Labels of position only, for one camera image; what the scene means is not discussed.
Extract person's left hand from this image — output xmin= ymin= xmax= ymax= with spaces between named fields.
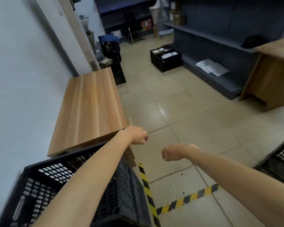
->
xmin=126 ymin=126 xmax=149 ymax=145

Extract small cardboard box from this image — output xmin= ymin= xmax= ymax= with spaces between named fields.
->
xmin=99 ymin=58 xmax=113 ymax=69

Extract dark blue shelf unit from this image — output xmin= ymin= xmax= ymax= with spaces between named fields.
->
xmin=94 ymin=0 xmax=155 ymax=38

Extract wooden desk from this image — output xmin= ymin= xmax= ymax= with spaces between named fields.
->
xmin=239 ymin=36 xmax=284 ymax=113

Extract black folding chair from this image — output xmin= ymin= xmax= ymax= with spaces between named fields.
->
xmin=123 ymin=9 xmax=148 ymax=45

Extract blue and black bag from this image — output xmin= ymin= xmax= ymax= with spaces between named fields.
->
xmin=98 ymin=35 xmax=122 ymax=63

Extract black crate with white packets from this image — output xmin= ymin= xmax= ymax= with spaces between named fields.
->
xmin=150 ymin=46 xmax=182 ymax=73

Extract black perforated plastic crate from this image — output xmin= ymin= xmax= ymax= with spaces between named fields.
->
xmin=253 ymin=138 xmax=284 ymax=188

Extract large black plastic crate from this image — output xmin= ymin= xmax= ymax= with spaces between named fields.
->
xmin=0 ymin=142 xmax=155 ymax=227

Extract light wooden table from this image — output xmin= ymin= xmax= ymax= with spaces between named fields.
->
xmin=47 ymin=67 xmax=137 ymax=167

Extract person's right forearm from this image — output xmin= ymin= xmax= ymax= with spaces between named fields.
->
xmin=187 ymin=145 xmax=284 ymax=227

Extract black cap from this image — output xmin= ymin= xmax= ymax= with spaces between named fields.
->
xmin=241 ymin=35 xmax=267 ymax=49

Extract white packets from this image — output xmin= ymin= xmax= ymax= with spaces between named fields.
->
xmin=195 ymin=58 xmax=230 ymax=77

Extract stack of cardboard boxes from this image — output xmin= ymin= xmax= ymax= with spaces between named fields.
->
xmin=169 ymin=1 xmax=186 ymax=26

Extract person's right hand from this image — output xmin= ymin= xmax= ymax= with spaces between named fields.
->
xmin=161 ymin=144 xmax=196 ymax=162

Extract person's left forearm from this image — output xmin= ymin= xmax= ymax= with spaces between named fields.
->
xmin=33 ymin=129 xmax=132 ymax=227

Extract dark grey shelf unit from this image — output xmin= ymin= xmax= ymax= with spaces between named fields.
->
xmin=164 ymin=0 xmax=284 ymax=101

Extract red printed box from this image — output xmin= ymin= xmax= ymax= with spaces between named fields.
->
xmin=141 ymin=18 xmax=153 ymax=31

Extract small black crate stack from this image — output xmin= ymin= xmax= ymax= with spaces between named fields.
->
xmin=110 ymin=61 xmax=126 ymax=85

